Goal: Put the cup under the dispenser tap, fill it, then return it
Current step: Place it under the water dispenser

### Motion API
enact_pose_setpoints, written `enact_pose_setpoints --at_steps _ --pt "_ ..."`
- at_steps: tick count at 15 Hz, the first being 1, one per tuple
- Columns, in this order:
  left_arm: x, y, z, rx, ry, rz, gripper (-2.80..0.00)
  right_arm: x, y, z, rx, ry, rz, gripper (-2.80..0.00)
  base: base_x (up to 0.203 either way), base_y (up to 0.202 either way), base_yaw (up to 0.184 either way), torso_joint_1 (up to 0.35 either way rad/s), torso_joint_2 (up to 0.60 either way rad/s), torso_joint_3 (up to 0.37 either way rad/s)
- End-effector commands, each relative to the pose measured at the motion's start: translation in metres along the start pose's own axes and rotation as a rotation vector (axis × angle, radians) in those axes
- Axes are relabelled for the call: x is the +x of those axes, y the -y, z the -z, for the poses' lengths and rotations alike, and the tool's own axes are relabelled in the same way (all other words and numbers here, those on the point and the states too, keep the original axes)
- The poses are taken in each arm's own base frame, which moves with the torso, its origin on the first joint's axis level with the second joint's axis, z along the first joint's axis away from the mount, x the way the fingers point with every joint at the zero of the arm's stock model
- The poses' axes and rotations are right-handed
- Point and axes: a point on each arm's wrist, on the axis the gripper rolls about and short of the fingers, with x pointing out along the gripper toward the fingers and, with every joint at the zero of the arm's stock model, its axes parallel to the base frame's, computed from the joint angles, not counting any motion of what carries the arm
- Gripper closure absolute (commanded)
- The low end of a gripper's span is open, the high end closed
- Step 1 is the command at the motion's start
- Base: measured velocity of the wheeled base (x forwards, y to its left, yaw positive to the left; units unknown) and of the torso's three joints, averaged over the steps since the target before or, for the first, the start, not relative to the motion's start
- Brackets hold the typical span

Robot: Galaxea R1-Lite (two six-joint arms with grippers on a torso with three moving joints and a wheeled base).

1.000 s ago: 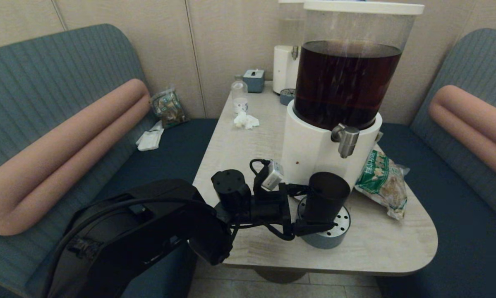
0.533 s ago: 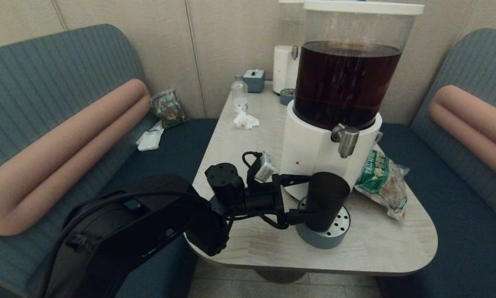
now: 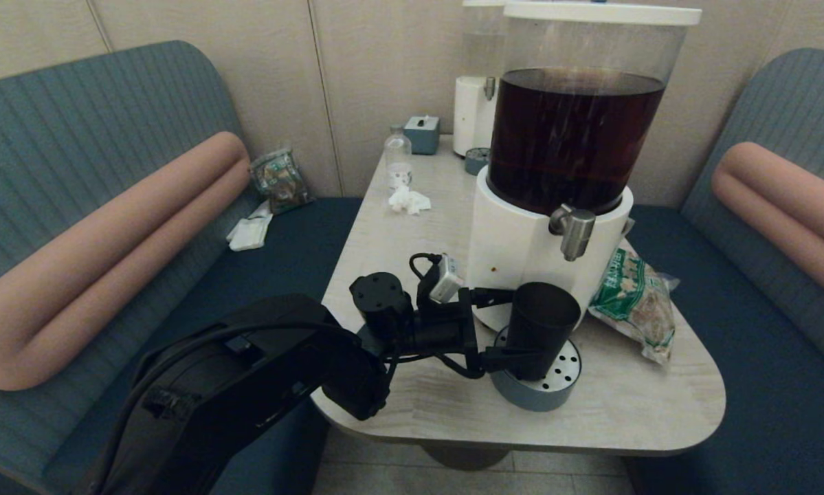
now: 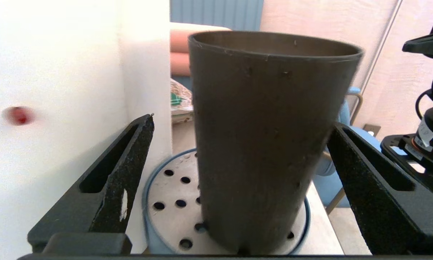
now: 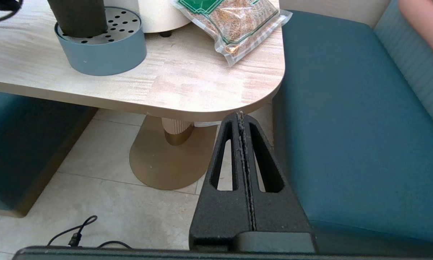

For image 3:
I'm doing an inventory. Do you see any dark tapered cup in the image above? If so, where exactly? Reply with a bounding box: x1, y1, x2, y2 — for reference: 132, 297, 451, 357
506, 281, 583, 382

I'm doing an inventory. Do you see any silver dispenser tap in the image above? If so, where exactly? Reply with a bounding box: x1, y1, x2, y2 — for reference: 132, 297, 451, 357
548, 204, 597, 263

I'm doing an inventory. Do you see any round grey perforated drip tray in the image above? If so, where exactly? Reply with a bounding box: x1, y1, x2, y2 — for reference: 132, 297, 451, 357
489, 326, 583, 413

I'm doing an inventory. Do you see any white dispenser with dark tea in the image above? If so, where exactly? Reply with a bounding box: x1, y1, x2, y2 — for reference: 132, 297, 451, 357
465, 2, 703, 335

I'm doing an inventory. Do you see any crumpled white tissue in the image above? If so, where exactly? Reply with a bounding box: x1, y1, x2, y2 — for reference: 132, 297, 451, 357
387, 184, 432, 216

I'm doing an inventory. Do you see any green printed snack bag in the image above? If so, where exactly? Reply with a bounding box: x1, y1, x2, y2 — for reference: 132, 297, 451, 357
588, 245, 681, 366

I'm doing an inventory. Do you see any small grey drip tray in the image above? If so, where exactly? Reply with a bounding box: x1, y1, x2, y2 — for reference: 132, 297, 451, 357
464, 146, 494, 176

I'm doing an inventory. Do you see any clear plastic bottle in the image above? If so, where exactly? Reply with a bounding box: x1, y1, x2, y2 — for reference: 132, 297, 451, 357
383, 124, 413, 193

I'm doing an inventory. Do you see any grey-blue tissue box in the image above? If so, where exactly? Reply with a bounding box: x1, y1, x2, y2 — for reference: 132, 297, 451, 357
403, 115, 442, 156

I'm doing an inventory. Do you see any teal bench seat cushion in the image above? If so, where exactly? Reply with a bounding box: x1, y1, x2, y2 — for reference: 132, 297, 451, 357
621, 205, 824, 495
41, 197, 365, 495

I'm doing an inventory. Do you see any white dispenser with clear tank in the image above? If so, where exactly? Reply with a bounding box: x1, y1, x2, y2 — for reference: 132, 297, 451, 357
452, 0, 510, 158

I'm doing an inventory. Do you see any white folded napkin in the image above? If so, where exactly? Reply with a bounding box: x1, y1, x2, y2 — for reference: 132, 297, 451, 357
226, 201, 274, 252

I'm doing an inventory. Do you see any crumpled brown snack bag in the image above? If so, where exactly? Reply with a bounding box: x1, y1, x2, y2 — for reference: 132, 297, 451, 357
249, 147, 315, 216

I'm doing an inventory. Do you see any pink bolster cushion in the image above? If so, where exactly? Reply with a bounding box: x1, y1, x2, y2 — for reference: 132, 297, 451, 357
711, 142, 824, 311
0, 131, 252, 392

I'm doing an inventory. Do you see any teal striped bench backrest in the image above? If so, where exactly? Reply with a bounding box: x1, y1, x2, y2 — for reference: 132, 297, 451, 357
0, 40, 265, 495
680, 47, 824, 383

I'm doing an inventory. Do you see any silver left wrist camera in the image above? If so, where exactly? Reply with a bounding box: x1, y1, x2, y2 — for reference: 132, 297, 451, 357
428, 253, 465, 305

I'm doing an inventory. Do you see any black left camera cable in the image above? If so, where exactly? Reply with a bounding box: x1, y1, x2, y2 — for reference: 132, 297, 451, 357
408, 252, 447, 303

